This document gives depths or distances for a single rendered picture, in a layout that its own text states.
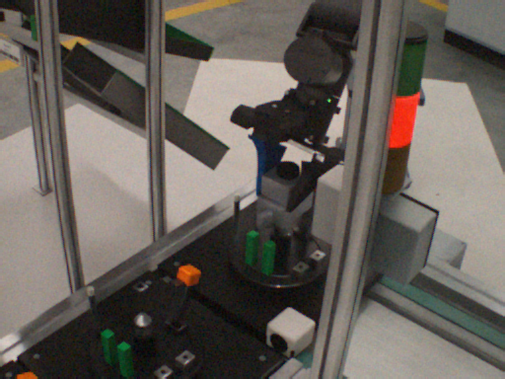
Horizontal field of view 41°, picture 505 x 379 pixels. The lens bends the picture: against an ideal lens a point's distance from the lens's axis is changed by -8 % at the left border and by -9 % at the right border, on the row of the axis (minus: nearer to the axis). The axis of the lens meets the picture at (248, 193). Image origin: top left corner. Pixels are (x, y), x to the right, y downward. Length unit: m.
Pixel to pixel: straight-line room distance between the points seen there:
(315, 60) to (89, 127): 0.82
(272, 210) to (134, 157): 0.56
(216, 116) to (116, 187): 0.33
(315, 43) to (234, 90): 0.88
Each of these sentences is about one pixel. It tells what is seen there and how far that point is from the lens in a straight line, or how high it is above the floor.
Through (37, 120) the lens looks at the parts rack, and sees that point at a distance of 1.27.
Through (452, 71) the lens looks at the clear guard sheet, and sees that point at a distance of 0.55.
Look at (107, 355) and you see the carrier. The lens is 0.83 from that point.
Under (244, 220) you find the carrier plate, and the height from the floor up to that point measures 0.97.
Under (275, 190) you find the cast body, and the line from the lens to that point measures 0.91.
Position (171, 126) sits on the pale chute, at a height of 1.10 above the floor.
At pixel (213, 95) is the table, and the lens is 1.65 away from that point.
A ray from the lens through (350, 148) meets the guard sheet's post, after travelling 0.62.
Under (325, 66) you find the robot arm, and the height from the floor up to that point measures 1.29.
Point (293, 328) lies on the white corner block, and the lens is 0.89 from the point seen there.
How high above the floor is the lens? 1.63
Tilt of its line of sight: 35 degrees down
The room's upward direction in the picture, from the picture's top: 3 degrees clockwise
